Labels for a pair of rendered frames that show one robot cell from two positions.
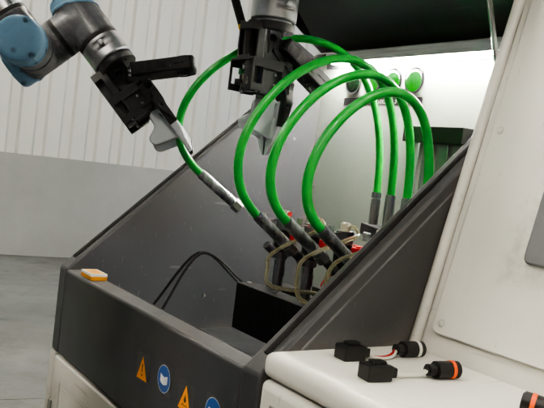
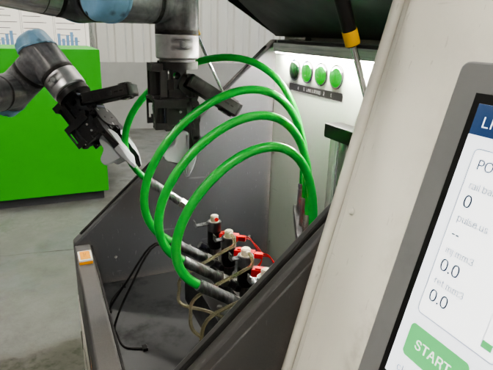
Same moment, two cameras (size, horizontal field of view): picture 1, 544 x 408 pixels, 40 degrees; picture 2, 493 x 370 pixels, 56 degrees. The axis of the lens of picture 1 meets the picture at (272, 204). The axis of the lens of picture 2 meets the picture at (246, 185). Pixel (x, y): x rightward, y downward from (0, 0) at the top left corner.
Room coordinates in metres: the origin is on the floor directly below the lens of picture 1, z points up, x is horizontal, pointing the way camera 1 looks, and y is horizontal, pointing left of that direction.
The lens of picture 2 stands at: (0.41, -0.25, 1.46)
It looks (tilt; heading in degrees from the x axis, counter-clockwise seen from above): 18 degrees down; 11
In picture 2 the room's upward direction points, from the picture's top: 2 degrees clockwise
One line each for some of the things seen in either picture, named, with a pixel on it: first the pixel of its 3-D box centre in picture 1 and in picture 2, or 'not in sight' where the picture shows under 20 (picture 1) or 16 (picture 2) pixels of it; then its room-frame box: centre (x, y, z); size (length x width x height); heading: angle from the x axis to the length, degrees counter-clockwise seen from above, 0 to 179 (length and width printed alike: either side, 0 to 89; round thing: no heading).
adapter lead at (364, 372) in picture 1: (412, 369); not in sight; (0.77, -0.17, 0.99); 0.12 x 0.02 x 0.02; 115
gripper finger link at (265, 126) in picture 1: (264, 126); (179, 155); (1.20, 0.03, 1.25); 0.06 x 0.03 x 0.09; 124
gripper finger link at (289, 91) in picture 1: (280, 99); (191, 131); (1.20, 0.01, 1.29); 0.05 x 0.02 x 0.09; 34
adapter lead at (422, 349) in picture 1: (382, 349); not in sight; (0.85, -0.15, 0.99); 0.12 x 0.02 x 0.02; 121
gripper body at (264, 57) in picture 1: (265, 60); (174, 95); (1.21, 0.04, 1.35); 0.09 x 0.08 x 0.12; 124
